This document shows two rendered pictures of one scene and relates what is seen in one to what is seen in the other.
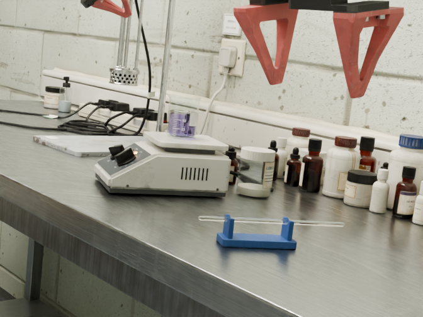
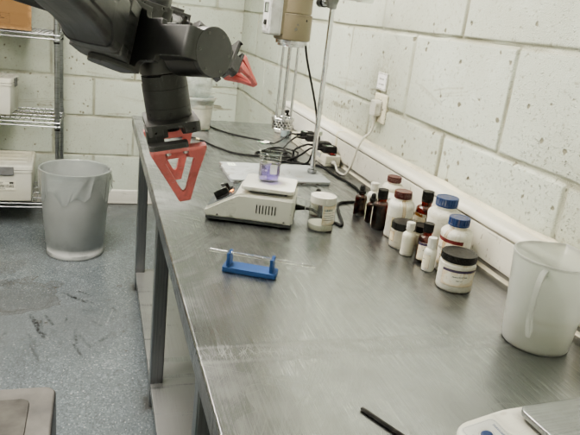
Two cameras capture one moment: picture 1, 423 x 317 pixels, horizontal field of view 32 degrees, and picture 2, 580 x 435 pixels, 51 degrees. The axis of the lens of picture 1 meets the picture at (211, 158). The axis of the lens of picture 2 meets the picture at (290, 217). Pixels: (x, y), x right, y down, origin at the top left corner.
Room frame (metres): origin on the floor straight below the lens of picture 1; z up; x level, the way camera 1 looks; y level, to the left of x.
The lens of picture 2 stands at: (-0.01, -0.52, 1.20)
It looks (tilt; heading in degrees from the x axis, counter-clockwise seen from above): 18 degrees down; 23
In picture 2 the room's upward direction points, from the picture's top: 7 degrees clockwise
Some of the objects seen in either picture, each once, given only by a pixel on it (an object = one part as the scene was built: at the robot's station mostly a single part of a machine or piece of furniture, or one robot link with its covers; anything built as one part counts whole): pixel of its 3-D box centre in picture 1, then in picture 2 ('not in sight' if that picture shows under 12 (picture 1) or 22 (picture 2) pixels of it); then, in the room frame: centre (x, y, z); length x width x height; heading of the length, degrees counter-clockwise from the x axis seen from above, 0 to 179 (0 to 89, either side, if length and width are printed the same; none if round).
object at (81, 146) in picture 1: (114, 144); (274, 173); (1.61, 0.22, 0.76); 0.30 x 0.20 x 0.01; 131
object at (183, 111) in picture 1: (181, 116); (268, 166); (1.23, 0.06, 0.87); 0.06 x 0.05 x 0.08; 77
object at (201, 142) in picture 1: (184, 140); (270, 184); (1.23, 0.05, 0.83); 0.12 x 0.12 x 0.01; 20
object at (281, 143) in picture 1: (279, 157); (373, 198); (1.46, -0.14, 0.79); 0.03 x 0.03 x 0.08
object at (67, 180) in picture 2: not in sight; (76, 209); (2.15, 1.48, 0.22); 0.33 x 0.33 x 0.41
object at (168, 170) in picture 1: (167, 165); (257, 200); (1.22, 0.07, 0.79); 0.22 x 0.13 x 0.08; 110
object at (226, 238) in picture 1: (257, 231); (250, 263); (0.92, -0.07, 0.77); 0.10 x 0.03 x 0.04; 106
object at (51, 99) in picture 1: (54, 97); not in sight; (2.27, 0.50, 0.78); 0.06 x 0.06 x 0.06
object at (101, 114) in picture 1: (123, 118); (313, 147); (2.00, 0.25, 0.77); 0.40 x 0.06 x 0.04; 41
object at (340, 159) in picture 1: (342, 166); (400, 213); (1.33, -0.24, 0.80); 0.06 x 0.06 x 0.11
